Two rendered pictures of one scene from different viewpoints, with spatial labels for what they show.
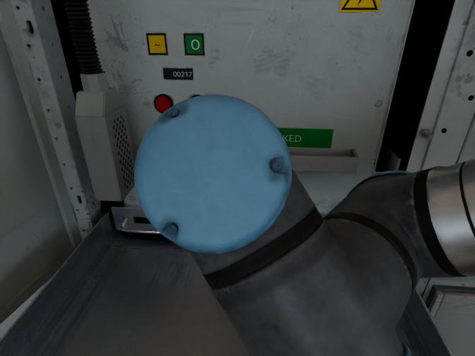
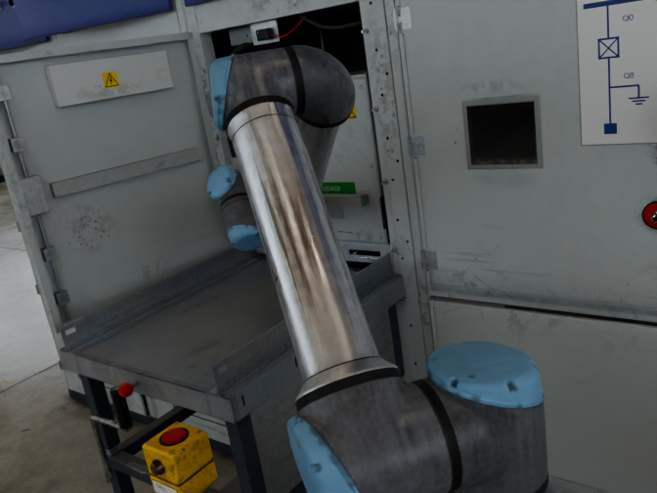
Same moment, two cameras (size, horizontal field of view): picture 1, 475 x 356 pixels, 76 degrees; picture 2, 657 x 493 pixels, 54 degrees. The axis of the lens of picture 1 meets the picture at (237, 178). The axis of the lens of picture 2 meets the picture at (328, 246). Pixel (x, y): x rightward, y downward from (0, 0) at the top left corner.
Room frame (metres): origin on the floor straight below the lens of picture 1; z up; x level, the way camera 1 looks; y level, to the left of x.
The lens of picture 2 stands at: (-1.05, -1.09, 1.48)
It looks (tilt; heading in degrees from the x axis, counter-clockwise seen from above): 17 degrees down; 34
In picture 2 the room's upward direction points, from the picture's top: 9 degrees counter-clockwise
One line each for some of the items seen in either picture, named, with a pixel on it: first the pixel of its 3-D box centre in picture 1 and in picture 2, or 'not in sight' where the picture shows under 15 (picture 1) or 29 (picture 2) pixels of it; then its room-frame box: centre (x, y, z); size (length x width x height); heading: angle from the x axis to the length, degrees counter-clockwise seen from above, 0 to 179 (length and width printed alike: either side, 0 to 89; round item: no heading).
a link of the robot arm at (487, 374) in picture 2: not in sight; (481, 415); (-0.31, -0.79, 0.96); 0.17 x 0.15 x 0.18; 138
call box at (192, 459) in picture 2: not in sight; (180, 462); (-0.43, -0.30, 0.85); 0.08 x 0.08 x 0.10; 85
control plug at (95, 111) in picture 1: (109, 143); not in sight; (0.46, 0.21, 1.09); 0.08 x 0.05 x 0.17; 175
